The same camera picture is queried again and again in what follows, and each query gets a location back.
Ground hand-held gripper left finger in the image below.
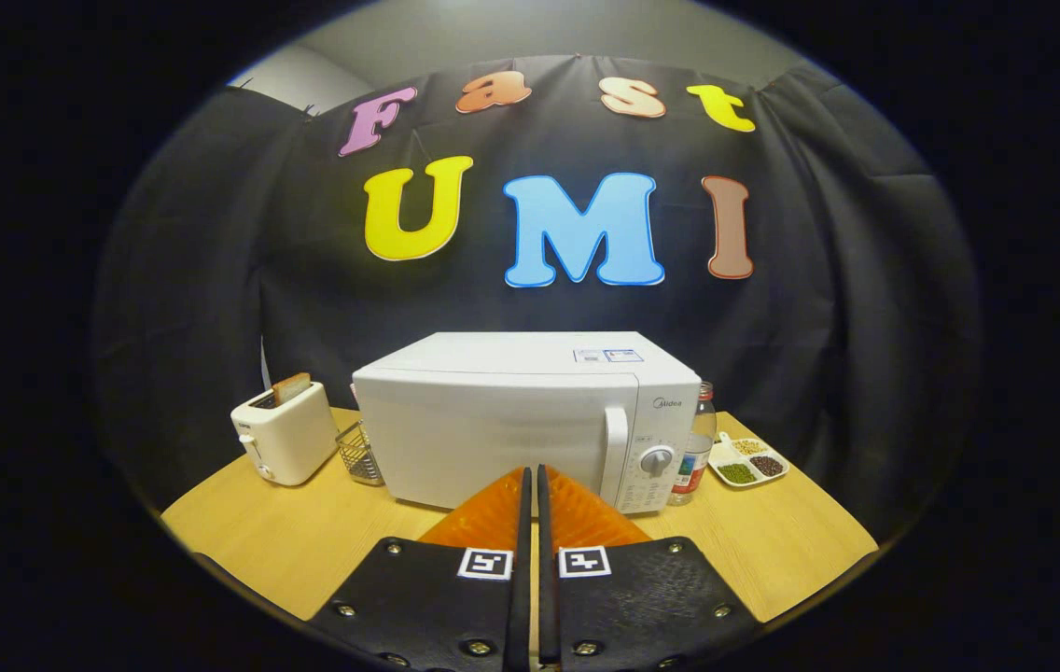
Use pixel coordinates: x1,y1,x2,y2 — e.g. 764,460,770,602
306,465,533,672

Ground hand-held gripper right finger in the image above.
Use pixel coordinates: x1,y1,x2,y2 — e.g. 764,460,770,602
537,464,764,672

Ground white microwave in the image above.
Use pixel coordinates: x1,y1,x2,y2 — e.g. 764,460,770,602
352,331,703,515

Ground clear bottle with red label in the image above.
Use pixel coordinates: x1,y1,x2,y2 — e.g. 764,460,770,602
668,381,718,507

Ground white divided dish of beans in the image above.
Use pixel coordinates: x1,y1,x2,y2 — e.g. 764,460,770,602
707,431,790,489

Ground white toaster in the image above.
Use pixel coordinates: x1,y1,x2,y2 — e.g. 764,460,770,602
230,381,341,487

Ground metal wire basket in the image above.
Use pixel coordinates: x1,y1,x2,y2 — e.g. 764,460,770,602
336,420,385,487

